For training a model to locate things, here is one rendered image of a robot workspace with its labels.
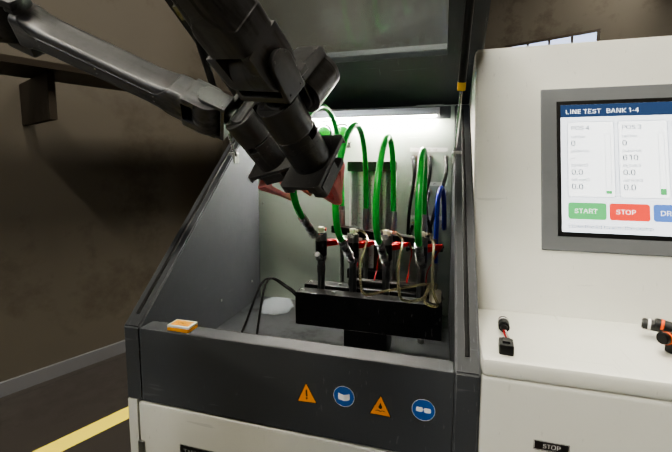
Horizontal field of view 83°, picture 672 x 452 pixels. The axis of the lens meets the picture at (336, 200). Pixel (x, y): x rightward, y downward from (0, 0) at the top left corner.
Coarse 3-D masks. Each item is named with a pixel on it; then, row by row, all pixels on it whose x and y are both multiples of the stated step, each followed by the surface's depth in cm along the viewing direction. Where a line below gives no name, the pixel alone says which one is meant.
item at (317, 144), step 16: (304, 144) 49; (320, 144) 51; (336, 144) 54; (288, 160) 52; (304, 160) 50; (320, 160) 51; (288, 176) 54; (304, 176) 52; (320, 176) 51; (288, 192) 54; (320, 192) 51
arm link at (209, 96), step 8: (200, 88) 63; (208, 88) 64; (200, 96) 63; (208, 96) 63; (216, 96) 63; (224, 96) 64; (208, 104) 63; (216, 104) 63; (224, 104) 63; (232, 104) 65; (240, 104) 69; (224, 112) 63; (232, 112) 67; (224, 120) 65; (224, 128) 67; (216, 136) 69; (224, 136) 68
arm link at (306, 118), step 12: (300, 96) 50; (312, 96) 50; (264, 108) 46; (276, 108) 45; (288, 108) 45; (300, 108) 47; (264, 120) 46; (276, 120) 46; (288, 120) 46; (300, 120) 47; (312, 120) 50; (276, 132) 47; (288, 132) 47; (300, 132) 48; (288, 144) 49
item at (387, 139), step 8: (384, 136) 84; (384, 144) 80; (392, 144) 92; (384, 152) 78; (392, 152) 94; (392, 160) 95; (376, 168) 76; (392, 168) 97; (376, 176) 75; (392, 176) 97; (376, 184) 74; (392, 184) 98; (376, 192) 73; (392, 192) 99; (376, 200) 73; (392, 200) 99; (376, 208) 73; (392, 208) 99; (376, 216) 73; (392, 216) 99; (376, 224) 74; (392, 224) 99; (376, 232) 75; (376, 240) 76; (384, 248) 80; (384, 256) 83
